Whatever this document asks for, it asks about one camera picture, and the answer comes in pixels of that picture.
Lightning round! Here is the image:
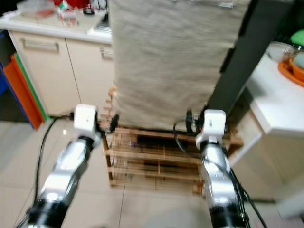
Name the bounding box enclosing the clear glass bowl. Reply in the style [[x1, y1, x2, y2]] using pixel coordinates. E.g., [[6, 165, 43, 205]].
[[268, 41, 298, 63]]

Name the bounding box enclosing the orange tray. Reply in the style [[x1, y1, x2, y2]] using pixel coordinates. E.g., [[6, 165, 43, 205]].
[[277, 51, 304, 87]]

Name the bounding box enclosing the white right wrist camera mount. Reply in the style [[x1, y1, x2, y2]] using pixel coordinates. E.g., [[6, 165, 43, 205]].
[[194, 109, 227, 146]]

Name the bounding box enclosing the wooden pallet rack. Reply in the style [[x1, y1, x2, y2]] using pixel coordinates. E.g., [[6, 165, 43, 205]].
[[104, 85, 246, 196]]

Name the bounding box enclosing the dark panel blue rim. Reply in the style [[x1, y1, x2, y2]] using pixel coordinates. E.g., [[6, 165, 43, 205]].
[[0, 30, 14, 72]]

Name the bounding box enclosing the green rounded object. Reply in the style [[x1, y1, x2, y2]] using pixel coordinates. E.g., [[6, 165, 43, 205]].
[[289, 29, 304, 48]]

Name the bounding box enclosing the white table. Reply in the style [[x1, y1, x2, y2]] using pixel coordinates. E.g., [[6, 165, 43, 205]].
[[237, 40, 304, 220]]

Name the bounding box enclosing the orange flat board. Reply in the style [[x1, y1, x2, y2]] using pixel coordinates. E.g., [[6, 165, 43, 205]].
[[2, 57, 46, 128]]

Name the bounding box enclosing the metal cabinet door handle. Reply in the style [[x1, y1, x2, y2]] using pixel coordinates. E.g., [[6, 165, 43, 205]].
[[99, 46, 115, 59], [21, 38, 60, 52]]

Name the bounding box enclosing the green flat board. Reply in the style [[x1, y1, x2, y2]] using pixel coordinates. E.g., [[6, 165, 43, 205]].
[[13, 53, 51, 122]]

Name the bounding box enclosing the beige kitchen cabinet white counter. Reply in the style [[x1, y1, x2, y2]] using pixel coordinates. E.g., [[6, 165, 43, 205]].
[[0, 9, 115, 119]]

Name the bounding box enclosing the steel gas hob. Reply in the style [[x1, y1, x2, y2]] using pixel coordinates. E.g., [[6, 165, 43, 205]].
[[92, 18, 111, 34]]

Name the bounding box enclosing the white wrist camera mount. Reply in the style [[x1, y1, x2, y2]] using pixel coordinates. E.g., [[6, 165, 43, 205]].
[[194, 109, 227, 146], [74, 104, 102, 141]]

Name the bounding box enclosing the beige fronted small fridge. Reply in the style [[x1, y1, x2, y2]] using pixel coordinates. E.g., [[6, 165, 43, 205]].
[[108, 0, 299, 132]]

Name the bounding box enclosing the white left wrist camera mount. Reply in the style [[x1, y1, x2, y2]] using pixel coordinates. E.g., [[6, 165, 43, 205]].
[[74, 104, 102, 141]]

